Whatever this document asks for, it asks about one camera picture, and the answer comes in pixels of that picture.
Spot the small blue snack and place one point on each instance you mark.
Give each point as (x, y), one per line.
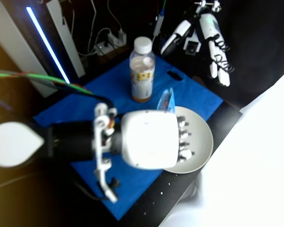
(166, 101)

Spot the plastic juice bottle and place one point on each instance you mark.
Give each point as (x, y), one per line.
(142, 80)

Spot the white round plate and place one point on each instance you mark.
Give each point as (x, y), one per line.
(203, 142)

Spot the blue cloth bag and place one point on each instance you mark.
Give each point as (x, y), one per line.
(137, 189)

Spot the white power strip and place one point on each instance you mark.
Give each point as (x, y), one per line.
(109, 43)

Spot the white column with light strip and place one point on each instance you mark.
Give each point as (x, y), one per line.
(11, 35)

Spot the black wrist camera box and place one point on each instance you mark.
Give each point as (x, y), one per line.
(191, 47)

